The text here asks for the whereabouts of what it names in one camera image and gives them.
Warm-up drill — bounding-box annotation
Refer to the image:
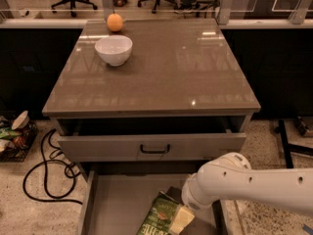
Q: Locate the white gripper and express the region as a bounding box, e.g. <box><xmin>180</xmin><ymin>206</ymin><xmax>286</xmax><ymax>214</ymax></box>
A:
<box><xmin>169</xmin><ymin>173</ymin><xmax>212</xmax><ymax>235</ymax></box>

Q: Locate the green jalapeno chip bag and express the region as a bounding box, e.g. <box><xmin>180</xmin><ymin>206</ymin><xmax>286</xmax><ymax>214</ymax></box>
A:
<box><xmin>136</xmin><ymin>192</ymin><xmax>179</xmax><ymax>235</ymax></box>

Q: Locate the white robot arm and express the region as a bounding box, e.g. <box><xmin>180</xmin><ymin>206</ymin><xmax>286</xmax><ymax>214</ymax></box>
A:
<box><xmin>181</xmin><ymin>152</ymin><xmax>313</xmax><ymax>225</ymax></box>

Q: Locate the grey middle drawer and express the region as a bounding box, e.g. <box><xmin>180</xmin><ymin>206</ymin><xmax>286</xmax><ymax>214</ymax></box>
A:
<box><xmin>77</xmin><ymin>170</ymin><xmax>231</xmax><ymax>235</ymax></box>

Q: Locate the grey drawer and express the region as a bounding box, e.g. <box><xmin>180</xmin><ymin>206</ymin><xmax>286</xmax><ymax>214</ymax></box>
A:
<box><xmin>52</xmin><ymin>115</ymin><xmax>252</xmax><ymax>164</ymax></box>
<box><xmin>77</xmin><ymin>170</ymin><xmax>231</xmax><ymax>235</ymax></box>

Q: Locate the grey top drawer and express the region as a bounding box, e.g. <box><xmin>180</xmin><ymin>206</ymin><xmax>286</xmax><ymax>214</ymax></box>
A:
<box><xmin>52</xmin><ymin>115</ymin><xmax>252</xmax><ymax>164</ymax></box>

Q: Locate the grey cabinet counter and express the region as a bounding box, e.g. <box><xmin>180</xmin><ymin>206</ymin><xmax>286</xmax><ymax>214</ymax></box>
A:
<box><xmin>42</xmin><ymin>19</ymin><xmax>260</xmax><ymax>118</ymax></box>

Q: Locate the green bag in basket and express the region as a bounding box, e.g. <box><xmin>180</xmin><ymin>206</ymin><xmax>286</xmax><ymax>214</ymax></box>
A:
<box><xmin>0</xmin><ymin>127</ymin><xmax>22</xmax><ymax>140</ymax></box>

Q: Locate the black rolling stand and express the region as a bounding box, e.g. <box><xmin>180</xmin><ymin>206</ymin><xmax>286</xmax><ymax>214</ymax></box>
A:
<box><xmin>275</xmin><ymin>119</ymin><xmax>313</xmax><ymax>168</ymax></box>

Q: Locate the white ceramic bowl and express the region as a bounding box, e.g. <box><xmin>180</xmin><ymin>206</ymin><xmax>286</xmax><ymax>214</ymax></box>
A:
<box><xmin>95</xmin><ymin>35</ymin><xmax>133</xmax><ymax>67</ymax></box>

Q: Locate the white bowl in basket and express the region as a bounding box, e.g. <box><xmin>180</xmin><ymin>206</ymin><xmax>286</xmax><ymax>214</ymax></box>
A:
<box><xmin>12</xmin><ymin>111</ymin><xmax>29</xmax><ymax>130</ymax></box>

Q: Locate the orange fruit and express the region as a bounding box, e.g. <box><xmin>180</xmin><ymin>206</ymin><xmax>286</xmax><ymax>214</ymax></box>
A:
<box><xmin>107</xmin><ymin>14</ymin><xmax>123</xmax><ymax>32</ymax></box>

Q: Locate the black drawer handle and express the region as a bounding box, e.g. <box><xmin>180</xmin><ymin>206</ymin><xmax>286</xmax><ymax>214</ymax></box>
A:
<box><xmin>140</xmin><ymin>144</ymin><xmax>171</xmax><ymax>155</ymax></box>

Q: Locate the black floor cable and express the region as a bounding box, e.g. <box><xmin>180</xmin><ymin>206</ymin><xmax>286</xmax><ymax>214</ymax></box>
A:
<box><xmin>22</xmin><ymin>128</ymin><xmax>84</xmax><ymax>206</ymax></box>

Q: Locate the black wire basket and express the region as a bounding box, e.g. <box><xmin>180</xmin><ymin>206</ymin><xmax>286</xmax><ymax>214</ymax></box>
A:
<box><xmin>0</xmin><ymin>117</ymin><xmax>38</xmax><ymax>163</ymax></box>

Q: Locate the grey metal post right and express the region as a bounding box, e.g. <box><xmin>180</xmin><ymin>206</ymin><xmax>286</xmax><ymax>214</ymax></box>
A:
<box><xmin>217</xmin><ymin>0</ymin><xmax>234</xmax><ymax>25</ymax></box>

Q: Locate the grey metal post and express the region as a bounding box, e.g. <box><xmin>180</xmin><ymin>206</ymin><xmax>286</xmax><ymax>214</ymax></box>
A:
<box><xmin>217</xmin><ymin>0</ymin><xmax>234</xmax><ymax>25</ymax></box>
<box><xmin>102</xmin><ymin>0</ymin><xmax>114</xmax><ymax>20</ymax></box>

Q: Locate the grey metal post left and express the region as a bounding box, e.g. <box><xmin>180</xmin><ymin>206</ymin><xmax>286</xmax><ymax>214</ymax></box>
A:
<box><xmin>102</xmin><ymin>0</ymin><xmax>114</xmax><ymax>20</ymax></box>

